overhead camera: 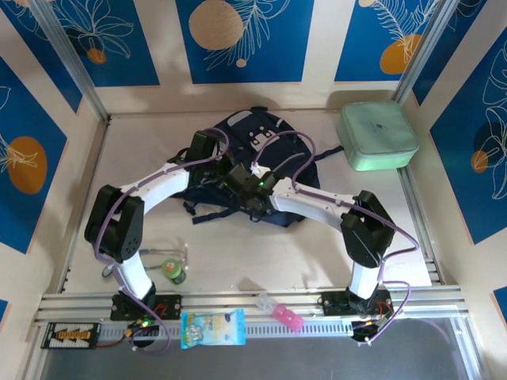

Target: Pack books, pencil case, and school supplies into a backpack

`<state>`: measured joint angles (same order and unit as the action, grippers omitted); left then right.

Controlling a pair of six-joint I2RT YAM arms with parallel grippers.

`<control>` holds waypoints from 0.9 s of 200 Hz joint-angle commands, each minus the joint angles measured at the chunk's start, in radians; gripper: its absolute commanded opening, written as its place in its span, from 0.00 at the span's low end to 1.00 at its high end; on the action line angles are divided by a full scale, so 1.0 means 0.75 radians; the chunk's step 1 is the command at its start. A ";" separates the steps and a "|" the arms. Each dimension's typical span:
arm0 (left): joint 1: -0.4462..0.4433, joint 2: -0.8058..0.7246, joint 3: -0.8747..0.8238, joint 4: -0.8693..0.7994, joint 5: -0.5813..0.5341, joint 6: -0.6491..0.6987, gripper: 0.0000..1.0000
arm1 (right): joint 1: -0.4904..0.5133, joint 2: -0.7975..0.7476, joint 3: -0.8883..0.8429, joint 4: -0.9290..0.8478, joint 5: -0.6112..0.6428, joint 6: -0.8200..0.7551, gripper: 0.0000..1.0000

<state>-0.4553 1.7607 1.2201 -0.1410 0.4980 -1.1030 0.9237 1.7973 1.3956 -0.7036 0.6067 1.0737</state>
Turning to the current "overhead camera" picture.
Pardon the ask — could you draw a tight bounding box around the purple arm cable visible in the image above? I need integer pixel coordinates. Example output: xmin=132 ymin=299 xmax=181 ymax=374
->
xmin=251 ymin=130 xmax=421 ymax=345
xmin=94 ymin=129 xmax=233 ymax=354

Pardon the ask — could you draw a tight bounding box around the black orange power board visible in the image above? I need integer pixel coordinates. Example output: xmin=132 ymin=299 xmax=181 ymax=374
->
xmin=40 ymin=322 xmax=102 ymax=350

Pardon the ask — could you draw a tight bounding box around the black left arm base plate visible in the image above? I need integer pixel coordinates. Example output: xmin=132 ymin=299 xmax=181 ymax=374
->
xmin=109 ymin=293 xmax=183 ymax=321

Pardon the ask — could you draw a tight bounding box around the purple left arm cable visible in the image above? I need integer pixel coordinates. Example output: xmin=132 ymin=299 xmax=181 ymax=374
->
xmin=94 ymin=129 xmax=233 ymax=354

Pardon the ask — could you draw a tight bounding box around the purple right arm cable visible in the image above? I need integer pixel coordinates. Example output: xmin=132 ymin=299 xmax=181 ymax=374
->
xmin=251 ymin=130 xmax=421 ymax=345

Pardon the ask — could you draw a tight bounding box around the blue stethoscope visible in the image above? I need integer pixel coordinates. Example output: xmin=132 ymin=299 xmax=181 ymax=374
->
xmin=101 ymin=239 xmax=189 ymax=278

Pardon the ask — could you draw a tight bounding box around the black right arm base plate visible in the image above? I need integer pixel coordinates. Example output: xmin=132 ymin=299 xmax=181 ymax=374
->
xmin=321 ymin=291 xmax=395 ymax=317

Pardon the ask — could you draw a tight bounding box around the navy blue backpack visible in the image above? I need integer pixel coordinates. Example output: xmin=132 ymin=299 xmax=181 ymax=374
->
xmin=170 ymin=105 xmax=345 ymax=229

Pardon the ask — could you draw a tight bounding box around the mint green square case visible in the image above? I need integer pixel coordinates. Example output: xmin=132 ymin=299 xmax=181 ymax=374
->
xmin=336 ymin=99 xmax=420 ymax=172

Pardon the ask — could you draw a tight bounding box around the blue wet wipes packet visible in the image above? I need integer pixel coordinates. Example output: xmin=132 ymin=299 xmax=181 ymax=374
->
xmin=180 ymin=308 xmax=247 ymax=350

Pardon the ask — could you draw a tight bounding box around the grey slotted cable duct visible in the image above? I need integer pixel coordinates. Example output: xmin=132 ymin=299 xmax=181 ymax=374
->
xmin=98 ymin=319 xmax=353 ymax=337

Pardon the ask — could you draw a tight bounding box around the aluminium frame rail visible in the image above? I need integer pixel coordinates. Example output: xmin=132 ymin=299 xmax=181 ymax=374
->
xmin=33 ymin=284 xmax=468 ymax=329

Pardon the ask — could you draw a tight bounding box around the aluminium corner post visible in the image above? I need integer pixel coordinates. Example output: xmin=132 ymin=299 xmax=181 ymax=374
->
xmin=391 ymin=0 xmax=463 ymax=104
xmin=29 ymin=0 xmax=112 ymax=124

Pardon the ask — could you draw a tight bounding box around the small green bottle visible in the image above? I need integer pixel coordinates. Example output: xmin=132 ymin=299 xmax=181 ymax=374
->
xmin=161 ymin=257 xmax=188 ymax=286

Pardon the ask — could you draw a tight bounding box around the black controller board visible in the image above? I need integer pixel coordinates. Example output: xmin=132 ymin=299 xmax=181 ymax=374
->
xmin=350 ymin=318 xmax=391 ymax=348

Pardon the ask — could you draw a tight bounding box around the pink pill box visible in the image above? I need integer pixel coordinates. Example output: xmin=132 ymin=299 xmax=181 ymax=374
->
xmin=271 ymin=303 xmax=306 ymax=333

